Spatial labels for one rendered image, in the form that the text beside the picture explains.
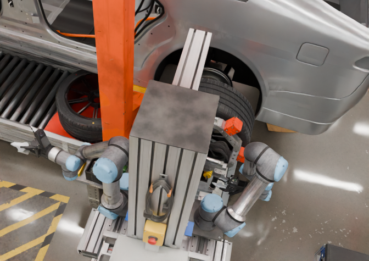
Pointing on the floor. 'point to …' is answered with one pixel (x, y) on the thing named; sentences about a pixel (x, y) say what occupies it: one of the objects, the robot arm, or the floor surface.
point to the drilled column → (94, 195)
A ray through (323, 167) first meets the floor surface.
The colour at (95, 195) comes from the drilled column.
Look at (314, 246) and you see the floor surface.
